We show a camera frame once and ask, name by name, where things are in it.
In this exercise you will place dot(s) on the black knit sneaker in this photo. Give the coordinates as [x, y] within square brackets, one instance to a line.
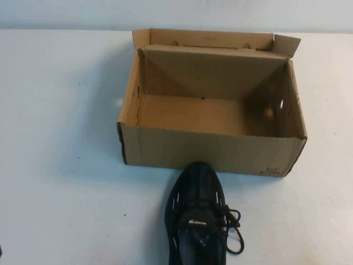
[198, 187]

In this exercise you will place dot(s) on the brown cardboard shoe box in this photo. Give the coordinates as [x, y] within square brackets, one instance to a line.
[207, 149]

